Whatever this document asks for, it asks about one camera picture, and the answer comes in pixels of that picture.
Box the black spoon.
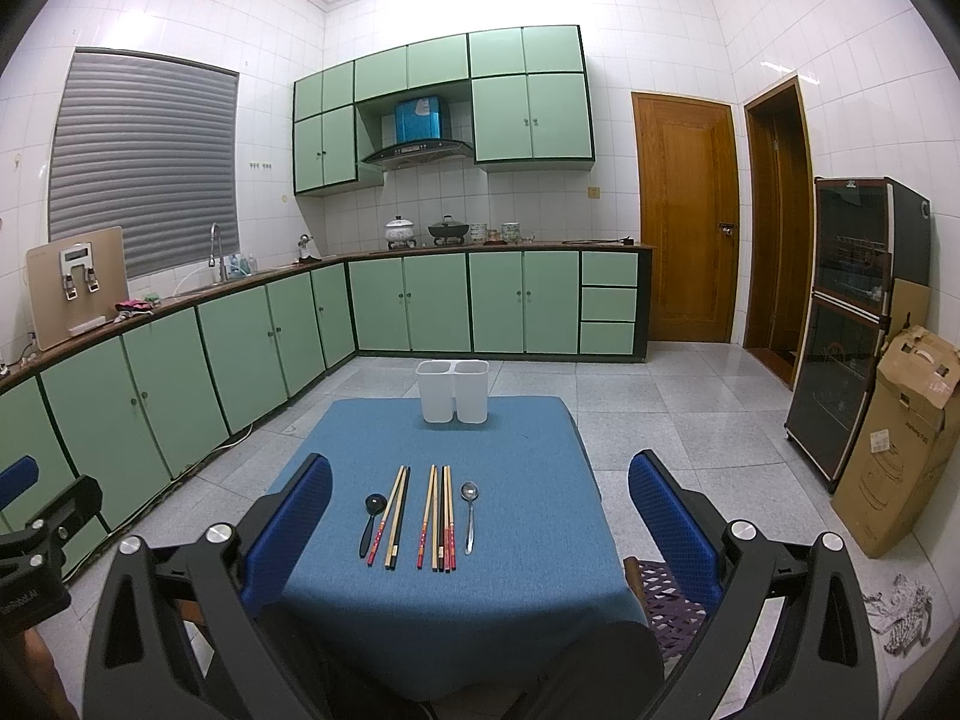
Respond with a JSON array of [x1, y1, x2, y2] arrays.
[[358, 493, 387, 557]]

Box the plain wooden chopstick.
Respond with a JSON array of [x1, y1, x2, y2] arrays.
[[430, 465, 443, 572], [384, 466, 410, 571]]

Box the silver metal spoon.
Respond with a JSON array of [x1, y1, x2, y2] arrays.
[[460, 481, 478, 556]]

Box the green lower kitchen cabinets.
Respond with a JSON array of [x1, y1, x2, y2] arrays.
[[2, 245, 652, 566]]

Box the purple patterned stool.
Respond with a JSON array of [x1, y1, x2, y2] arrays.
[[623, 556, 706, 670]]

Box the blue table cloth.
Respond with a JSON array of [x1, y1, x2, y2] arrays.
[[275, 397, 644, 700]]

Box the pink cloth on counter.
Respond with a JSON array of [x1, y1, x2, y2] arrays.
[[116, 299, 158, 316]]

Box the cardboard panel water purifier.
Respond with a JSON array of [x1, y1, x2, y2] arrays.
[[26, 226, 128, 351]]

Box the white double utensil holder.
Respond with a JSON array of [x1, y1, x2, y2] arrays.
[[415, 359, 490, 426]]

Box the cardboard box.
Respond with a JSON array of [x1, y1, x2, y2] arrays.
[[832, 325, 958, 557]]

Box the chrome sink faucet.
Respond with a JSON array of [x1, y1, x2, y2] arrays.
[[208, 223, 226, 284]]

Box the small kettle on counter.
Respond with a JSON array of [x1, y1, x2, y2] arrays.
[[296, 232, 322, 265]]

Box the white cooking pot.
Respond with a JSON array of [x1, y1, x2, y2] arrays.
[[386, 215, 416, 250]]

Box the grey window blind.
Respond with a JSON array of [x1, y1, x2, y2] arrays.
[[47, 47, 239, 278]]

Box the black wok with lid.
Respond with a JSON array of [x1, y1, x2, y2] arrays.
[[428, 215, 470, 247]]

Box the black glass disinfection cabinet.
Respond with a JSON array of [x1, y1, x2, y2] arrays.
[[784, 177, 932, 489]]

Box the wooden closed door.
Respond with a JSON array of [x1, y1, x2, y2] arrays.
[[631, 93, 739, 343]]

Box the black range hood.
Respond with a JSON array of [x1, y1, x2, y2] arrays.
[[363, 138, 473, 171]]

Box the blue box on hood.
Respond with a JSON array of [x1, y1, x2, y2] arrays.
[[394, 96, 451, 143]]

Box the open wooden door frame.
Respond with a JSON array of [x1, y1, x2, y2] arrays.
[[743, 76, 814, 385]]

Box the green upper wall cabinets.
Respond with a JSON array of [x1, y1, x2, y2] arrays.
[[293, 25, 596, 197]]

